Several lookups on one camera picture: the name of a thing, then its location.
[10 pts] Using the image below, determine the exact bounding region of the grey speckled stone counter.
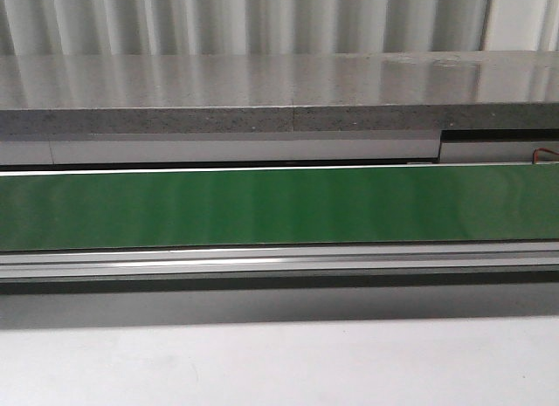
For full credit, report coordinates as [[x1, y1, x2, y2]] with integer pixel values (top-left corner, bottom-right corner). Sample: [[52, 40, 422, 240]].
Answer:
[[1, 52, 558, 135]]

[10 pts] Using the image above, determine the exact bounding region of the green conveyor belt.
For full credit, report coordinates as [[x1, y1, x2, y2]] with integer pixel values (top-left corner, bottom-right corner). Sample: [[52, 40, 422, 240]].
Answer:
[[1, 163, 558, 252]]

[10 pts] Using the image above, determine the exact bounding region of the white pleated curtain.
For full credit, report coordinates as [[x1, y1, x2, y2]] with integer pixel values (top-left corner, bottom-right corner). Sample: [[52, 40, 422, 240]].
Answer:
[[1, 0, 558, 55]]

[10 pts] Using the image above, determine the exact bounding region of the red wire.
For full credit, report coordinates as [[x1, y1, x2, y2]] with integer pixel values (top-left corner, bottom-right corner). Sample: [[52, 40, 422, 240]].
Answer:
[[529, 148, 559, 165]]

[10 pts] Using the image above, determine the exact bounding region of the aluminium conveyor frame rail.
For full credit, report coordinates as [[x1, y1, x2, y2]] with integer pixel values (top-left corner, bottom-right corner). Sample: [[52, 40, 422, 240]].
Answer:
[[1, 241, 558, 283]]

